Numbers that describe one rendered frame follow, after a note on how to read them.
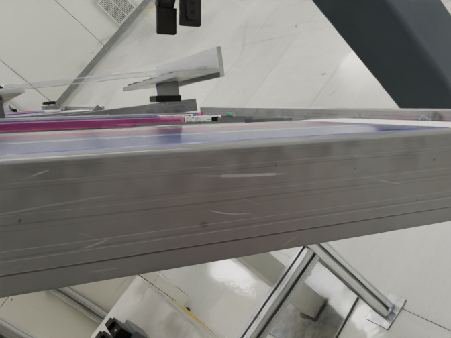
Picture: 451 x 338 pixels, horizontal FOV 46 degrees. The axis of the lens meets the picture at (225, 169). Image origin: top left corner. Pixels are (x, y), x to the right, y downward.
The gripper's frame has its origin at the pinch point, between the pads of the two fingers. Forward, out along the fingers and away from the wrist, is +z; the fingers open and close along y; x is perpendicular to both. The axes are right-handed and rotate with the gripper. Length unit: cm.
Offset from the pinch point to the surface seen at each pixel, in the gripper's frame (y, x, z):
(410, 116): -33.8, -11.9, 12.8
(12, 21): 760, -45, -108
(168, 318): 1.1, 1.2, 44.9
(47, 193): -49, 26, 16
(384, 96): 77, -113, 8
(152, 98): 21.4, -3.4, 10.6
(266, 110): -5.6, -11.9, 12.4
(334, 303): 38, -61, 66
